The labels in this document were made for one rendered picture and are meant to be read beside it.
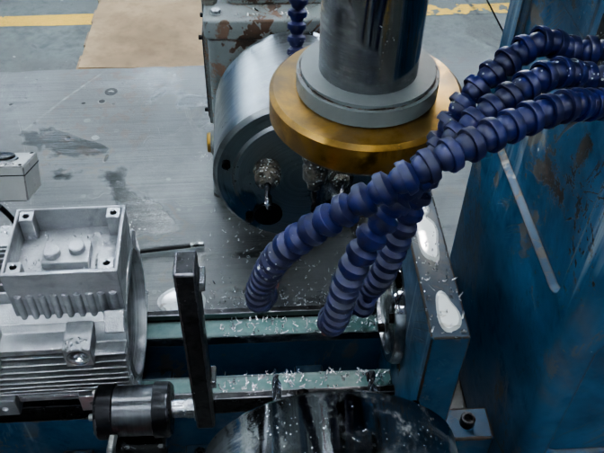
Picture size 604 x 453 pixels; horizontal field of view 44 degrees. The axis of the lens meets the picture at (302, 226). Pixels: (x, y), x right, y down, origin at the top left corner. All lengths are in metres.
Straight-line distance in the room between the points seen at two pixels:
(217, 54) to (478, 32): 2.42
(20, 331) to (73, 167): 0.65
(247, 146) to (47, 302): 0.34
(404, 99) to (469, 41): 2.79
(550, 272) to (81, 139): 1.02
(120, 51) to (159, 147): 1.57
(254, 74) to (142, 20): 2.20
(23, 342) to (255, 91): 0.43
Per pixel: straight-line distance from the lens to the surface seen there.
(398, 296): 0.86
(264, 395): 0.95
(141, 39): 3.10
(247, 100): 1.01
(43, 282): 0.83
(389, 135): 0.65
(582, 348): 0.75
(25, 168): 1.07
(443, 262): 0.81
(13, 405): 0.94
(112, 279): 0.81
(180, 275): 0.65
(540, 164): 0.81
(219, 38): 1.17
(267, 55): 1.08
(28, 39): 3.51
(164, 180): 1.42
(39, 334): 0.87
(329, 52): 0.65
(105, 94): 1.66
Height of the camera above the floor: 1.73
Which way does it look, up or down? 45 degrees down
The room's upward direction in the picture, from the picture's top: 1 degrees clockwise
